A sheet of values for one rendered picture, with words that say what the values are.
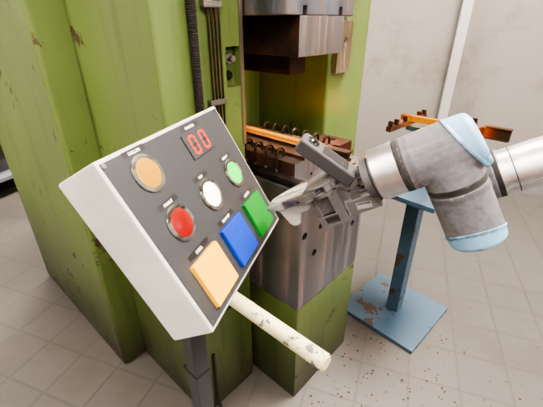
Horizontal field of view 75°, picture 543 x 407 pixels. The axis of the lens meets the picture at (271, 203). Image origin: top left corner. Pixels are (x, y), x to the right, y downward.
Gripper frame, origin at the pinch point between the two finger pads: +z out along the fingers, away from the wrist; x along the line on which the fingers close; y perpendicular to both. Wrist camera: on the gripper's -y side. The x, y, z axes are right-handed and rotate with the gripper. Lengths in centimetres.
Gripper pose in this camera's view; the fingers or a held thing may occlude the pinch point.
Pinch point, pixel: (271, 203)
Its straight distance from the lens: 69.0
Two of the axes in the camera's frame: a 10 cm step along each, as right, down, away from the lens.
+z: -8.3, 3.2, 4.6
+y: 4.8, 8.4, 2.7
